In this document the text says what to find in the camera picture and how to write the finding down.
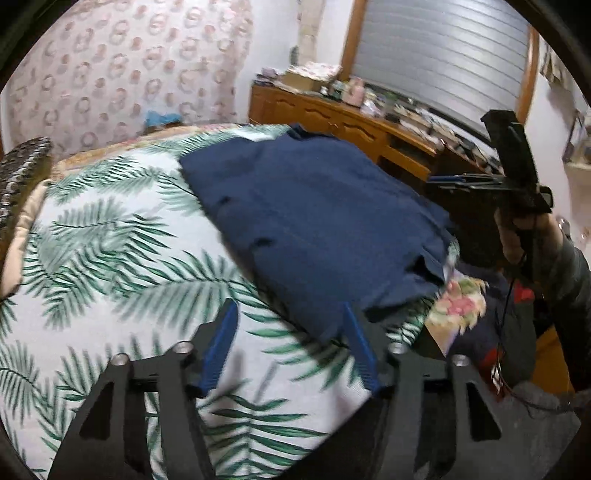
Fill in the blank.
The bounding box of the blue plastic bag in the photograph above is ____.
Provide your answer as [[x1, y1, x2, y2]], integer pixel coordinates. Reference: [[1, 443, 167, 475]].
[[145, 111, 181, 127]]

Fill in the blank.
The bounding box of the cardboard box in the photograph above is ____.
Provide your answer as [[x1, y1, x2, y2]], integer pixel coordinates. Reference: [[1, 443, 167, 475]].
[[279, 69, 328, 93]]

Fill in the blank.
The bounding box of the grey window blind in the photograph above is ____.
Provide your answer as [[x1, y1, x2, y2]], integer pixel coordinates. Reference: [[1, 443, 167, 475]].
[[351, 0, 532, 139]]

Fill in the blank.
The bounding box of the wooden cabinet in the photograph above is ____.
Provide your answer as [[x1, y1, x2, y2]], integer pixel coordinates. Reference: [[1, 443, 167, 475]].
[[249, 83, 462, 185]]

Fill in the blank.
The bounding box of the dark garment with red print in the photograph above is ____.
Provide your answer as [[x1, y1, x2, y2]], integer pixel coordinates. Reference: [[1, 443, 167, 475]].
[[443, 268, 541, 398]]

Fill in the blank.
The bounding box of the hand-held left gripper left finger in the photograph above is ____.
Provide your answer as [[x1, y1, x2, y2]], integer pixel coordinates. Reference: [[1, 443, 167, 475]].
[[46, 299, 240, 480]]

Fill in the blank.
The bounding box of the person's right forearm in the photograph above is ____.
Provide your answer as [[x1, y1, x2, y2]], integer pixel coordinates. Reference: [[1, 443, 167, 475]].
[[545, 226, 591, 393]]

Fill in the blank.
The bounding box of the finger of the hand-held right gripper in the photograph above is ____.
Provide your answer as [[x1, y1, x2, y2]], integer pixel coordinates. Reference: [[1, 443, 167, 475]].
[[427, 173, 504, 191]]

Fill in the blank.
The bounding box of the floral print cloth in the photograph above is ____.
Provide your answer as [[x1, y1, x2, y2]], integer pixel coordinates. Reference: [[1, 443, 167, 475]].
[[288, 62, 342, 81]]

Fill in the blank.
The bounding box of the ring print curtain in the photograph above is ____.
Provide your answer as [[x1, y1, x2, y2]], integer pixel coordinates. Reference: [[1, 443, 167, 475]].
[[9, 0, 254, 153]]

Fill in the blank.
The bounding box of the grey fleece cloth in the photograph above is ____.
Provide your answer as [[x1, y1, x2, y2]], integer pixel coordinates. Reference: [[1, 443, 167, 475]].
[[505, 381, 583, 464]]

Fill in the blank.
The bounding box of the navy t-shirt with orange print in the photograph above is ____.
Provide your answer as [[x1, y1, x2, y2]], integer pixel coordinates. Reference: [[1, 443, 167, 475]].
[[178, 124, 458, 344]]

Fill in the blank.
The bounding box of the dark patterned pillow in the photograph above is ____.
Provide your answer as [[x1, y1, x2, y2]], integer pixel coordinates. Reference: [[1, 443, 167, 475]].
[[0, 137, 52, 232]]

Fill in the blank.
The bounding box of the person's right hand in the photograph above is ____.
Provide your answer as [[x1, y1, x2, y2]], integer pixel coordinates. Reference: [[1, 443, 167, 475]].
[[495, 209, 562, 278]]

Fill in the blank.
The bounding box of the black cable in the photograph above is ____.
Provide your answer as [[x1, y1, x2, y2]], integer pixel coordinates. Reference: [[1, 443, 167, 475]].
[[494, 256, 529, 398]]

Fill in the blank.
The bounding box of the cream cloth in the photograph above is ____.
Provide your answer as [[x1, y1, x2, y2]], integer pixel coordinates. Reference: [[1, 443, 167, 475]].
[[0, 180, 51, 301]]

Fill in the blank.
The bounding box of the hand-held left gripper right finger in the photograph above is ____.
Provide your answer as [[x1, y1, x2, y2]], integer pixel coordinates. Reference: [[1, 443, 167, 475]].
[[342, 302, 536, 480]]

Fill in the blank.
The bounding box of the palm leaf print blanket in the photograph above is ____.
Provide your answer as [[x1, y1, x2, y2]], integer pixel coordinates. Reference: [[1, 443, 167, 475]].
[[0, 124, 462, 480]]

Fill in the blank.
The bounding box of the floral quilt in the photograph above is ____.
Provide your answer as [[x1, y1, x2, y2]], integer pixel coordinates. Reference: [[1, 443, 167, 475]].
[[51, 124, 488, 340]]

